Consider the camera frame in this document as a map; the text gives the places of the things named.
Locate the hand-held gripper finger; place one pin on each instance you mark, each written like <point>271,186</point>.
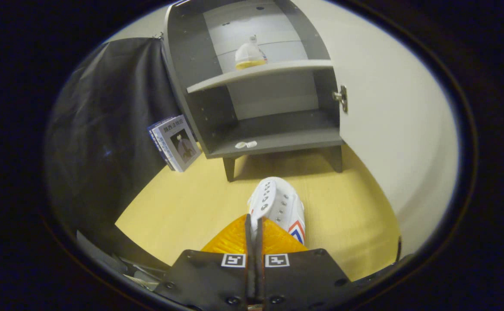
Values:
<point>259,280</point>
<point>249,280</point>

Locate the white shoe with striped print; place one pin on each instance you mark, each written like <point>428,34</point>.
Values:
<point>277,203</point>

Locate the white shoe cabinet door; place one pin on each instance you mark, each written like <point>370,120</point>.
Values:
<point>385,129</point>

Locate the grey shoe cabinet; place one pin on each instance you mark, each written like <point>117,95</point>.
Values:
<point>200,65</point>

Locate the white shoe with yellow sole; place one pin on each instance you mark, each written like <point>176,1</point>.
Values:
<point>249,55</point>

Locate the metal door hinge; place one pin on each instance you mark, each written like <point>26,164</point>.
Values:
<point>341,98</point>

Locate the black backdrop cloth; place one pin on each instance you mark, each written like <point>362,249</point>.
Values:
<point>105,129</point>

